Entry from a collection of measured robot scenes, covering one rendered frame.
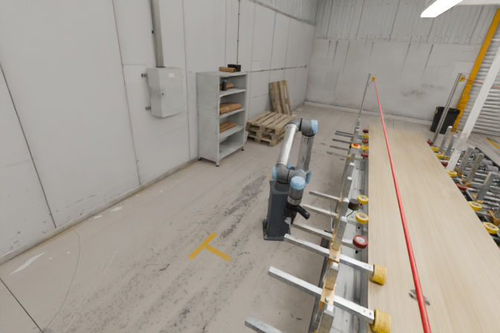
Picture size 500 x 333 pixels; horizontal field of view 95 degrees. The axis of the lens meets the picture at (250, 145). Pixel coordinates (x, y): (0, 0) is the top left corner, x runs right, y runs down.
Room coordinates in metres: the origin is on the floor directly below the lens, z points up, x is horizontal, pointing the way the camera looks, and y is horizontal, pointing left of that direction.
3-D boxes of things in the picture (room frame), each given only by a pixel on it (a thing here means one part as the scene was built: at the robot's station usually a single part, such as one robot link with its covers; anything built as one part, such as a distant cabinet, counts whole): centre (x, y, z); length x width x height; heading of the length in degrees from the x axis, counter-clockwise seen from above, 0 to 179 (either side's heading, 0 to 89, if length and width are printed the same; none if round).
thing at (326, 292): (0.71, -0.39, 0.95); 0.14 x 0.06 x 0.05; 156
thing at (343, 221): (0.96, -0.51, 0.93); 0.04 x 0.04 x 0.48; 66
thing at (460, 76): (3.29, -2.78, 1.25); 0.15 x 0.08 x 1.10; 156
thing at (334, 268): (0.73, -0.40, 0.86); 0.04 x 0.04 x 0.48; 66
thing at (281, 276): (0.71, -0.36, 0.95); 0.50 x 0.04 x 0.04; 66
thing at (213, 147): (4.07, 0.52, 0.78); 0.90 x 0.45 x 1.55; 152
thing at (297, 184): (1.27, -0.32, 1.14); 0.10 x 0.09 x 0.12; 164
